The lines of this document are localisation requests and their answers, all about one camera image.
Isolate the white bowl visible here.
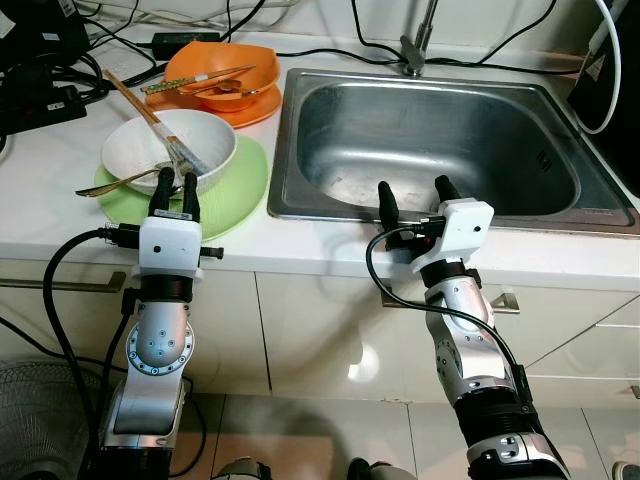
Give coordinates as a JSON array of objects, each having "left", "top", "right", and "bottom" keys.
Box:
[{"left": 101, "top": 108, "right": 239, "bottom": 196}]

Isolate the green plate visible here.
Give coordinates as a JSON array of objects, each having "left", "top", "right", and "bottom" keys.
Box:
[{"left": 94, "top": 135, "right": 269, "bottom": 241}]

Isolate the gold spoon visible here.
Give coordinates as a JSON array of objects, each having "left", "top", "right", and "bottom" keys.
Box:
[
  {"left": 185, "top": 82, "right": 263, "bottom": 101},
  {"left": 76, "top": 165, "right": 166, "bottom": 198}
]

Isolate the brown wooden chopstick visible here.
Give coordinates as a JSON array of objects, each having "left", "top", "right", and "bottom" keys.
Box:
[
  {"left": 106, "top": 72, "right": 209, "bottom": 176},
  {"left": 103, "top": 70, "right": 206, "bottom": 173}
]

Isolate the stainless steel sink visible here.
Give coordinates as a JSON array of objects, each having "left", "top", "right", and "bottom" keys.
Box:
[{"left": 267, "top": 67, "right": 640, "bottom": 236}]

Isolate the patterned chopstick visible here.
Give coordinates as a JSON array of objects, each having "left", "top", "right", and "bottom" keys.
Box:
[
  {"left": 143, "top": 64, "right": 257, "bottom": 94},
  {"left": 145, "top": 67, "right": 259, "bottom": 97}
]

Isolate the steel faucet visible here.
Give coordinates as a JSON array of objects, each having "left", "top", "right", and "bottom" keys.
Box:
[{"left": 400, "top": 0, "right": 441, "bottom": 78}]

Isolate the black power strip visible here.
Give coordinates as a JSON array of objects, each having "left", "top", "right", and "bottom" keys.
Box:
[{"left": 0, "top": 85, "right": 88, "bottom": 136}]

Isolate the black power adapter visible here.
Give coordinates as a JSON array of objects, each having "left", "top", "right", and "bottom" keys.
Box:
[{"left": 150, "top": 32, "right": 208, "bottom": 58}]

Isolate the orange bowl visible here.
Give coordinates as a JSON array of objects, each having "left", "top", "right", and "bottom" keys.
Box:
[{"left": 163, "top": 42, "right": 282, "bottom": 111}]

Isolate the black charger device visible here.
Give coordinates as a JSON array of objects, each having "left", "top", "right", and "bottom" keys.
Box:
[{"left": 0, "top": 0, "right": 93, "bottom": 71}]

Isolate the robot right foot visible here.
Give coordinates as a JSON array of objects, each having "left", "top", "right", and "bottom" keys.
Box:
[{"left": 345, "top": 458, "right": 419, "bottom": 480}]

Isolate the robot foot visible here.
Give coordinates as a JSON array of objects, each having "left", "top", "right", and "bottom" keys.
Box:
[
  {"left": 212, "top": 457, "right": 273, "bottom": 480},
  {"left": 345, "top": 458, "right": 419, "bottom": 480}
]

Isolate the grey floor fan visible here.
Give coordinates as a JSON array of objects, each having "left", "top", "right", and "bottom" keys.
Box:
[{"left": 0, "top": 360, "right": 106, "bottom": 480}]

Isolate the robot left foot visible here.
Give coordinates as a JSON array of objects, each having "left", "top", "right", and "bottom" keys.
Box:
[{"left": 212, "top": 457, "right": 273, "bottom": 480}]

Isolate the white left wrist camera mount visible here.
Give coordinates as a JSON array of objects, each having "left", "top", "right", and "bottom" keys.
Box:
[{"left": 135, "top": 212, "right": 206, "bottom": 281}]

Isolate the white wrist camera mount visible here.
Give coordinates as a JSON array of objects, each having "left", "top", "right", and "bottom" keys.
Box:
[
  {"left": 135, "top": 212, "right": 206, "bottom": 281},
  {"left": 412, "top": 200, "right": 496, "bottom": 273}
]

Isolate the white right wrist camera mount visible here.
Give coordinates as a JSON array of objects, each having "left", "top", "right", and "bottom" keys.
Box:
[{"left": 412, "top": 200, "right": 496, "bottom": 273}]

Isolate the silver cabinet bar handle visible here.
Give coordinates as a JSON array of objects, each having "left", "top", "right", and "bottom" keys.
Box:
[
  {"left": 380, "top": 285, "right": 521, "bottom": 313},
  {"left": 0, "top": 272, "right": 128, "bottom": 294}
]

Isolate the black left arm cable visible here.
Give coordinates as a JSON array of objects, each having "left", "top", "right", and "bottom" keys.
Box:
[{"left": 42, "top": 224, "right": 141, "bottom": 480}]

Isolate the thin black cable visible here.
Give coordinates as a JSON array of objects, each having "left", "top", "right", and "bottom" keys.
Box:
[{"left": 275, "top": 45, "right": 403, "bottom": 61}]

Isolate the white hose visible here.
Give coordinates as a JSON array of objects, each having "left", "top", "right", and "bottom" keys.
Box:
[{"left": 580, "top": 0, "right": 623, "bottom": 136}]

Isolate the black fan cable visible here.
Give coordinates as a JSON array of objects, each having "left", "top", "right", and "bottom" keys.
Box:
[{"left": 165, "top": 395, "right": 208, "bottom": 479}]

